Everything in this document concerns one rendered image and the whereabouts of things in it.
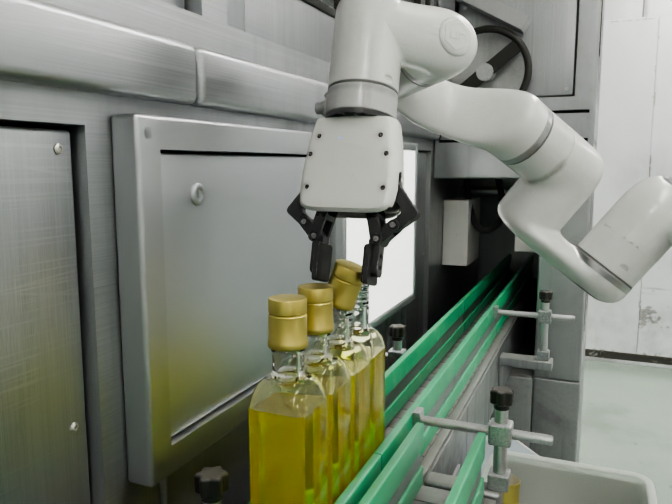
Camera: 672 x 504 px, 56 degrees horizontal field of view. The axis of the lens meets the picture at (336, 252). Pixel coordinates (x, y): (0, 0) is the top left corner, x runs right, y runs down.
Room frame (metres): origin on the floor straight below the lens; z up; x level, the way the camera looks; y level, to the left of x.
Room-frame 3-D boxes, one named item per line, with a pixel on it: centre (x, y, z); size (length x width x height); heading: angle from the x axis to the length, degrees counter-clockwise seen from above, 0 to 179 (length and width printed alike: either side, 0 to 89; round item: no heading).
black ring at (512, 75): (1.55, -0.36, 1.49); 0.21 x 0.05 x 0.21; 67
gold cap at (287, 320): (0.54, 0.04, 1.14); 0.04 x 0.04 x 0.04
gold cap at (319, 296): (0.59, 0.02, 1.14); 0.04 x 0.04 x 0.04
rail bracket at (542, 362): (1.33, -0.42, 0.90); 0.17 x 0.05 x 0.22; 67
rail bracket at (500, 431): (0.74, -0.18, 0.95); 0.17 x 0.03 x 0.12; 67
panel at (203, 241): (0.97, 0.01, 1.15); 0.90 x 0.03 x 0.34; 157
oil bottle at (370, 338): (0.70, -0.02, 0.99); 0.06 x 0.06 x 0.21; 68
